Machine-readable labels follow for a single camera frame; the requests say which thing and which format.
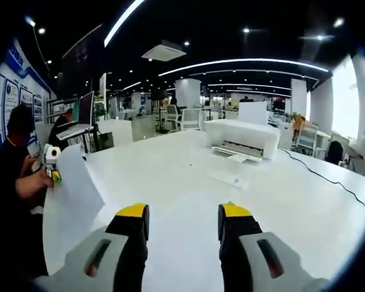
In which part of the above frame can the green potted plant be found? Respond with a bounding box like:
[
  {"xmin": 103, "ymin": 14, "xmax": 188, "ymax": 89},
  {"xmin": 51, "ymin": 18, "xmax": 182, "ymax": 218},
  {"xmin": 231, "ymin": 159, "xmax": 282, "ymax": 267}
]
[{"xmin": 93, "ymin": 106, "xmax": 108, "ymax": 123}]

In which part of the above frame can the black office chair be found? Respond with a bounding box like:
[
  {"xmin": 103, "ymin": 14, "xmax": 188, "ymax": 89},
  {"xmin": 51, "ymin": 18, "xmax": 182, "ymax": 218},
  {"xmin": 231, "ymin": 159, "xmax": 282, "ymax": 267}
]
[{"xmin": 324, "ymin": 141, "xmax": 345, "ymax": 165}]

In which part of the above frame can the blue white wall poster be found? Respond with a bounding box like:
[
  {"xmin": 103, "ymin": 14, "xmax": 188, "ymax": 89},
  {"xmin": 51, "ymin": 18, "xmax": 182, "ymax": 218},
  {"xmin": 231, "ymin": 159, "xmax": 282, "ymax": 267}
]
[{"xmin": 0, "ymin": 38, "xmax": 58, "ymax": 150}]

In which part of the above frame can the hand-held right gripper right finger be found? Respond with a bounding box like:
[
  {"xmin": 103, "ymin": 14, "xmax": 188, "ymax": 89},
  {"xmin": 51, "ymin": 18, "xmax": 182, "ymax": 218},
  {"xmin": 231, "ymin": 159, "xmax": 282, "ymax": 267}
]
[{"xmin": 217, "ymin": 202, "xmax": 304, "ymax": 292}]

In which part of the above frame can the white office chair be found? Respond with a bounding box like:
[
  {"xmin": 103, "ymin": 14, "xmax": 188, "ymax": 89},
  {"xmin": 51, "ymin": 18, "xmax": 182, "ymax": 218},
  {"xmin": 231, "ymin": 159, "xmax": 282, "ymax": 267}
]
[
  {"xmin": 165, "ymin": 104, "xmax": 183, "ymax": 132},
  {"xmin": 295, "ymin": 123, "xmax": 319, "ymax": 156},
  {"xmin": 181, "ymin": 108, "xmax": 202, "ymax": 131}
]

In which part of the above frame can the person's left hand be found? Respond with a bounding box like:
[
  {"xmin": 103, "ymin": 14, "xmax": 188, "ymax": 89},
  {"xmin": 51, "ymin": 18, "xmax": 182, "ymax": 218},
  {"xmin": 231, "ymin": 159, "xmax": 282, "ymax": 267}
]
[{"xmin": 30, "ymin": 169, "xmax": 55, "ymax": 191}]

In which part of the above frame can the operator in black shirt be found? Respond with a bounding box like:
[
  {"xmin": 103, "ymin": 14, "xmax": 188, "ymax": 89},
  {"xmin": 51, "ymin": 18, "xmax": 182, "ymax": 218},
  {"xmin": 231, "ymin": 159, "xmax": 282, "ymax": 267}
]
[{"xmin": 0, "ymin": 130, "xmax": 49, "ymax": 280}]

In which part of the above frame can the large black hanging screen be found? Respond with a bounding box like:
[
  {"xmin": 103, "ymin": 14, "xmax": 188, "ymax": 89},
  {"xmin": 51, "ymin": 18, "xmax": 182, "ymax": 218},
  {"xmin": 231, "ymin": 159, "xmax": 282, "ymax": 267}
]
[{"xmin": 60, "ymin": 23, "xmax": 106, "ymax": 92}]

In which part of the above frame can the black printer power cable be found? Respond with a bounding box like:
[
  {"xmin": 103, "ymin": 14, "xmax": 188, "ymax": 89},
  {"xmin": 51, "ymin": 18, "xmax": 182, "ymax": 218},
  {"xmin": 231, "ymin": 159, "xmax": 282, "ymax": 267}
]
[{"xmin": 280, "ymin": 148, "xmax": 365, "ymax": 217}]

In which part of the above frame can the white printing paper sheet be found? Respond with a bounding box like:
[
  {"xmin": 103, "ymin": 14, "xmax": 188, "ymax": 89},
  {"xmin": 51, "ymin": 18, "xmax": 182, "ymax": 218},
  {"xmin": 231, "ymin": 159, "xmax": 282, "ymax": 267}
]
[{"xmin": 55, "ymin": 144, "xmax": 106, "ymax": 220}]

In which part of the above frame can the white printer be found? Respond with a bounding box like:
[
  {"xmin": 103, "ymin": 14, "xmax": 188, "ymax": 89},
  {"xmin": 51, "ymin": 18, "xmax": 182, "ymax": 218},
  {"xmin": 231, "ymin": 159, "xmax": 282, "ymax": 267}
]
[{"xmin": 203, "ymin": 101, "xmax": 281, "ymax": 164}]

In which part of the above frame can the long ceiling light strip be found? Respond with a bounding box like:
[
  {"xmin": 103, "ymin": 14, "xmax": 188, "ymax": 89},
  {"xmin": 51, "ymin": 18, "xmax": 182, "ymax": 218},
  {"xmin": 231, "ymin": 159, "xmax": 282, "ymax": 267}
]
[{"xmin": 104, "ymin": 0, "xmax": 147, "ymax": 49}]

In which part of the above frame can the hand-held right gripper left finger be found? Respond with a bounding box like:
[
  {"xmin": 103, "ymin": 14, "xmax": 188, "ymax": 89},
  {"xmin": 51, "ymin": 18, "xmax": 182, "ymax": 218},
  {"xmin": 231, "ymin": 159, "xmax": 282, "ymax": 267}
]
[{"xmin": 62, "ymin": 203, "xmax": 150, "ymax": 292}]

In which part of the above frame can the ceiling air vent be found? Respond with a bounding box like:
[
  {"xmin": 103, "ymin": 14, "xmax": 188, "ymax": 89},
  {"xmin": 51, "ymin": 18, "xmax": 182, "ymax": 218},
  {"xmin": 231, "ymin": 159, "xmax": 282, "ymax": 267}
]
[{"xmin": 141, "ymin": 43, "xmax": 187, "ymax": 63}]

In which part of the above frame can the open laptop on stand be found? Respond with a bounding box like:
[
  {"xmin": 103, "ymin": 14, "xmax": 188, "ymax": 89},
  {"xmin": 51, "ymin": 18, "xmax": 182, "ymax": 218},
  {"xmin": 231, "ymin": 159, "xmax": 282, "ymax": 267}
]
[{"xmin": 55, "ymin": 90, "xmax": 96, "ymax": 141}]

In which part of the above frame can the white table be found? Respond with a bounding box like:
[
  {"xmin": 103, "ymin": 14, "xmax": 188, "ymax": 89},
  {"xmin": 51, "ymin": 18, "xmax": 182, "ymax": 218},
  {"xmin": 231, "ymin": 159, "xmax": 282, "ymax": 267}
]
[{"xmin": 41, "ymin": 130, "xmax": 365, "ymax": 292}]

